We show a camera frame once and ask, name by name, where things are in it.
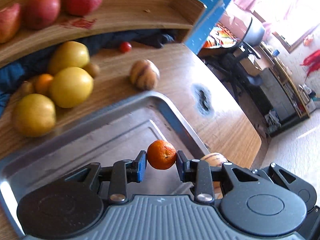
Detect striped pepino melon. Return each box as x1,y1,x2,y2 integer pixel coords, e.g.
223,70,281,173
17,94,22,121
201,152,228,199
130,60,160,90

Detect dark blue jacket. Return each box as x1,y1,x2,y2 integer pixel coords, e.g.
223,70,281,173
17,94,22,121
1,29,177,113

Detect black office chair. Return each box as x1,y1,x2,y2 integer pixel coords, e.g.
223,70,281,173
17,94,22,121
198,18,265,102

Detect round red apple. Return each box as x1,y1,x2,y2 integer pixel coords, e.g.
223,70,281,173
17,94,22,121
23,0,61,30

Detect dark red apple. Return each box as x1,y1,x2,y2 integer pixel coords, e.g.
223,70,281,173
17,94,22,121
65,0,103,16

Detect yellow pear back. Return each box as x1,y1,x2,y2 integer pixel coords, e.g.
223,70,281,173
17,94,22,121
47,41,90,76

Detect small orange mandarin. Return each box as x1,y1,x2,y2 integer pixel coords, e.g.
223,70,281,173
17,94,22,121
146,140,177,170

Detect red cherry tomato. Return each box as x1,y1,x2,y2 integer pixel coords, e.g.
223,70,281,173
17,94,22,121
119,42,132,53

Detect wooden curved shelf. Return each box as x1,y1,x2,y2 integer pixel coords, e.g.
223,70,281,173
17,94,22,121
1,0,206,66

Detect yellow grapefruit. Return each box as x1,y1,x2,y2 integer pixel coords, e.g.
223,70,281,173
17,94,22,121
49,67,94,108

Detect brown kiwi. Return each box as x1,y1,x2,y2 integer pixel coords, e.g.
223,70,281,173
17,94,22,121
20,81,35,97
83,62,100,79

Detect pale red apple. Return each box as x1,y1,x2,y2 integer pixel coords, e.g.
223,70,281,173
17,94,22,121
0,3,22,43

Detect colourful patterned cloth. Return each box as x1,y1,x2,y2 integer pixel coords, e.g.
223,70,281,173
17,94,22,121
203,22,239,49

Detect yellow pear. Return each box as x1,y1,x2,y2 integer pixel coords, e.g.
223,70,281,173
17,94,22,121
47,41,90,76
12,93,56,137

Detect yellow pear front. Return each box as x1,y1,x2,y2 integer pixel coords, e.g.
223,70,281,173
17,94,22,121
12,93,56,137

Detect metal baking tray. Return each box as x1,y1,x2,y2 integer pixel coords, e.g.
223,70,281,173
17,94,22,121
1,92,208,238

